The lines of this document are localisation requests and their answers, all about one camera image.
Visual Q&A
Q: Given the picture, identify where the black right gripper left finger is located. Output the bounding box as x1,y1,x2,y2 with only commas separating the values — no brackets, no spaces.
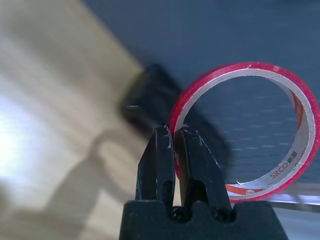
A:
134,123,176,204

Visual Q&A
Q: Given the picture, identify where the black plastic tool case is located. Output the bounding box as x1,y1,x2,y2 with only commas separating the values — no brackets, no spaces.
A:
119,63,235,181

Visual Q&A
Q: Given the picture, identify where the grey perforated pegboard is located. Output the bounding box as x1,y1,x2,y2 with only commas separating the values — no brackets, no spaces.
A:
82,0,320,191

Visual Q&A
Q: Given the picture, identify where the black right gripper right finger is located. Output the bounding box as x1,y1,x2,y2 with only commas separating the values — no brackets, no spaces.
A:
174,124,233,209

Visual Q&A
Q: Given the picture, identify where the red tape roll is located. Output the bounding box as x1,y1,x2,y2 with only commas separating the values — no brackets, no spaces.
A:
169,61,320,204

